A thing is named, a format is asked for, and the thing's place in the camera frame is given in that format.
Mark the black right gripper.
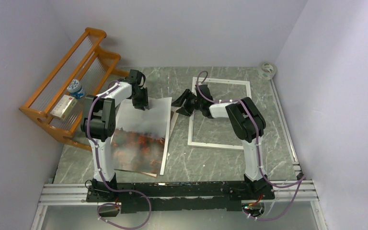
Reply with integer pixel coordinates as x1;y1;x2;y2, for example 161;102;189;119
170;90;203;117

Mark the brown frame backing board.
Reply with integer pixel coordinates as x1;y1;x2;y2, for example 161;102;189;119
111;128;165;177

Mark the white picture frame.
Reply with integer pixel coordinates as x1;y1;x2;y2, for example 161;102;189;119
187;78;252;150

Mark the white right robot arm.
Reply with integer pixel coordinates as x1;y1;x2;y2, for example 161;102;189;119
172;84;268;199

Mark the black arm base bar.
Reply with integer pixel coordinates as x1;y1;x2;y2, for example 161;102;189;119
86;181;275;214

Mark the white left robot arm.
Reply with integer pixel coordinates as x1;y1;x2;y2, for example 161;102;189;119
80;69;149;201

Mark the blue white round tin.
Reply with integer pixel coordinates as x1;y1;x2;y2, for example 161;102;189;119
67;79;85;99

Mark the white red small box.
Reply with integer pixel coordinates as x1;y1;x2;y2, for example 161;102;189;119
50;94;77;121

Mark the orange wooden rack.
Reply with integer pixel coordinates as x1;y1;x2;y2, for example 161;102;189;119
19;27;128;150

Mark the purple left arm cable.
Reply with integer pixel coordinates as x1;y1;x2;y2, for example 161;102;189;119
85;80;153;230

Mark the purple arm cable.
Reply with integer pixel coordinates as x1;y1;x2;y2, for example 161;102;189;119
195;70;305;222
85;80;153;230

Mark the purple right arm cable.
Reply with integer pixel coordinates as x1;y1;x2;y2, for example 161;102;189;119
195;70;305;222

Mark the aluminium rail frame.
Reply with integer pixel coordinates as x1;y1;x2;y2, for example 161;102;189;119
32;79;319;230

